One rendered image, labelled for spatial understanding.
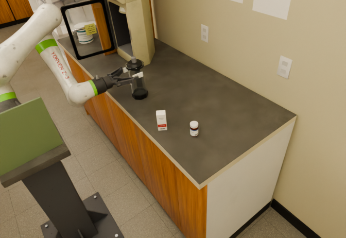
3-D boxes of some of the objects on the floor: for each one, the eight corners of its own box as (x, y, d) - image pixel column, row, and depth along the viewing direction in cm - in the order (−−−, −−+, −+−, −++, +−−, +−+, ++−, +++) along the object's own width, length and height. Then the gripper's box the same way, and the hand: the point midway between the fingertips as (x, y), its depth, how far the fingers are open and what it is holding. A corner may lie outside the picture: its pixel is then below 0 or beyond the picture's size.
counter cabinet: (136, 91, 333) (122, 23, 277) (269, 207, 199) (295, 120, 143) (86, 114, 304) (61, 43, 248) (203, 266, 171) (204, 186, 114)
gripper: (110, 86, 135) (147, 72, 144) (93, 70, 150) (127, 57, 160) (114, 98, 139) (149, 83, 149) (97, 81, 155) (130, 68, 164)
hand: (135, 71), depth 153 cm, fingers open, 11 cm apart
